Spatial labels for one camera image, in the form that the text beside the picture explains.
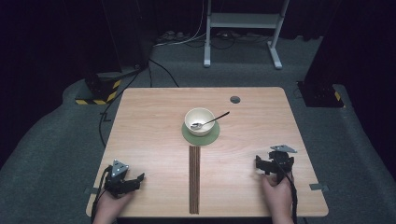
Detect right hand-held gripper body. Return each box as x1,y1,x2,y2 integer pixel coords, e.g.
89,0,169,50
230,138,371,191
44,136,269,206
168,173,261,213
267,144,298,183

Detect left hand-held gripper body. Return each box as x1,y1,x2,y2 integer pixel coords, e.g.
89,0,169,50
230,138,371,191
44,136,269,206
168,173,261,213
104,159,134,199

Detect row of wooden chopsticks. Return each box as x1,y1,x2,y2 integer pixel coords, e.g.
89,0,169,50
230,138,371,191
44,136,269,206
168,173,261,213
189,145,202,215

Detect cream ceramic bowl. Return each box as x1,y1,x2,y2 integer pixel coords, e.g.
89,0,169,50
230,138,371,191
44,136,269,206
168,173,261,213
184,107,216,137

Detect person's left hand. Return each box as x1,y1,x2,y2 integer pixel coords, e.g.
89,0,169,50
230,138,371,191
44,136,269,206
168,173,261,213
92,189,135,224

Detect person's right hand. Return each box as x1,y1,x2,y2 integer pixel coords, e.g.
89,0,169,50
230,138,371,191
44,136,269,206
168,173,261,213
261,172,295,224

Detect round green coaster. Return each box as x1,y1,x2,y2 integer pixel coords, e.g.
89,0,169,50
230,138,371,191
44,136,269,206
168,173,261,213
181,120,220,147

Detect black and yellow striped base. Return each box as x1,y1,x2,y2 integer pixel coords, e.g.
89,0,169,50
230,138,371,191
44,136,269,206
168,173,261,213
75,73,122,106

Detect white metal stand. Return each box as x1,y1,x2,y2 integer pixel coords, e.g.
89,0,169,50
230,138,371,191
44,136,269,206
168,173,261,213
204,0,290,70

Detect power strip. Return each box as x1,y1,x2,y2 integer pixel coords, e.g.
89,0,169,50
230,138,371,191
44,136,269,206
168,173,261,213
157,30,191,43

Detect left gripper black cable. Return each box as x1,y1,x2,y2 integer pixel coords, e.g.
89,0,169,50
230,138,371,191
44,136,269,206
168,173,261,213
91,165,114,224

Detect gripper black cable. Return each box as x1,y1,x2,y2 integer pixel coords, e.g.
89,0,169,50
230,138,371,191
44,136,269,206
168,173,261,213
274,158,299,224
91,165,114,224

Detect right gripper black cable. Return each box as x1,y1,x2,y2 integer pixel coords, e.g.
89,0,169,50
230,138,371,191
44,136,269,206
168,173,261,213
274,158,299,224

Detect metal spoon with black handle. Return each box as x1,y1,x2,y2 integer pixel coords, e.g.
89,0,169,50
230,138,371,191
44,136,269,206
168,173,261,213
190,111,231,131

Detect black floor cable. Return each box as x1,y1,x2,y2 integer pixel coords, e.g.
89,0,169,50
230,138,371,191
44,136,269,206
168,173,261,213
98,60,150,147
148,59,180,89

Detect white cable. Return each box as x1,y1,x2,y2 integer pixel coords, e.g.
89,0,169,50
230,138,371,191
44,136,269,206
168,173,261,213
153,0,207,48

